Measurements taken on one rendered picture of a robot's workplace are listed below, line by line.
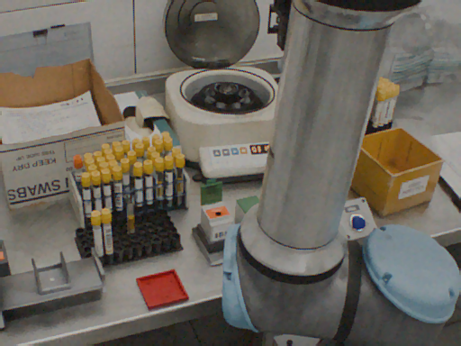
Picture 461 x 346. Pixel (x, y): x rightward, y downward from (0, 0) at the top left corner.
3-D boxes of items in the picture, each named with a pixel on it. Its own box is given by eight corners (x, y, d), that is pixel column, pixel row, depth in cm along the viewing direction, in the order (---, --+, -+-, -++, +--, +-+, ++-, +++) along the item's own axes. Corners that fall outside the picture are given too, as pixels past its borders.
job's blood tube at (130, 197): (130, 244, 113) (127, 199, 107) (127, 240, 114) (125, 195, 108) (137, 242, 114) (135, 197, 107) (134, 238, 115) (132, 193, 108)
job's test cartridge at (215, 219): (210, 251, 110) (211, 223, 106) (199, 233, 114) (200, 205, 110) (231, 245, 112) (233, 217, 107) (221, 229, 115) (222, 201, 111)
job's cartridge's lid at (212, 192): (201, 183, 107) (199, 181, 108) (201, 206, 110) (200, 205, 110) (222, 177, 108) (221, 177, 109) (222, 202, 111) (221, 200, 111)
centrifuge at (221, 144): (185, 188, 126) (186, 135, 118) (160, 113, 148) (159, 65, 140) (302, 177, 129) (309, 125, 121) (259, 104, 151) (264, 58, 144)
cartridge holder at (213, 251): (210, 266, 110) (212, 250, 107) (191, 233, 116) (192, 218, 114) (239, 259, 111) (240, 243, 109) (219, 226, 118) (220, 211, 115)
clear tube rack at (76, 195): (82, 233, 116) (78, 202, 111) (70, 201, 123) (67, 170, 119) (189, 209, 121) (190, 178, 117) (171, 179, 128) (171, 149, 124)
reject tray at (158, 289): (149, 310, 102) (149, 306, 102) (136, 281, 107) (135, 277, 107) (188, 299, 104) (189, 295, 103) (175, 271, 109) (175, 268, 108)
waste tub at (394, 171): (381, 219, 119) (393, 177, 113) (341, 180, 129) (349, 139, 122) (432, 201, 123) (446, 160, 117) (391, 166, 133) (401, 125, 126)
